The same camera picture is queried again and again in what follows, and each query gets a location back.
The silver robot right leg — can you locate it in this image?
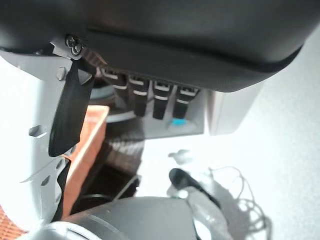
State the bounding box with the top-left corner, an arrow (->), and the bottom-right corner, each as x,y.
168,167 -> 241,240

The white appliance enclosure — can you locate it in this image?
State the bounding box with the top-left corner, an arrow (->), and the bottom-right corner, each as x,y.
204,79 -> 266,137

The grey front-load washing machine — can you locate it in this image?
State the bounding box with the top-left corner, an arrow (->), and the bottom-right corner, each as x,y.
89,82 -> 208,140

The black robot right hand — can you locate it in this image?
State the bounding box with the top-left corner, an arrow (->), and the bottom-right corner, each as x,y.
0,0 -> 320,232

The blue white energy label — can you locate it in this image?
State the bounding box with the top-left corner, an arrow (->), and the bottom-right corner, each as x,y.
169,118 -> 188,127

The brown wicker laundry basket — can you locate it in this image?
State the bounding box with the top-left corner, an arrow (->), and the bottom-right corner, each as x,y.
0,104 -> 111,240

